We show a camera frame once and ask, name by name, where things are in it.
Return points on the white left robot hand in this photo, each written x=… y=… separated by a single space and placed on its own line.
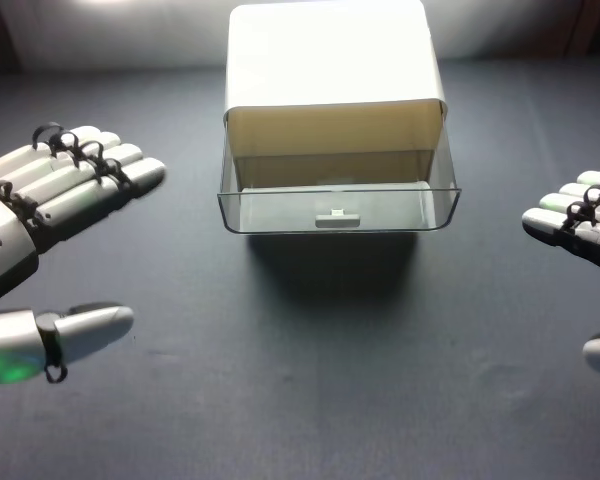
x=10 y=225

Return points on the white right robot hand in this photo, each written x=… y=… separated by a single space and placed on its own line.
x=592 y=227

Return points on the white drawer cabinet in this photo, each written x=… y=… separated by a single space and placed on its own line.
x=330 y=55

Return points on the grey table cloth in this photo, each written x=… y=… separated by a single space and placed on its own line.
x=300 y=375

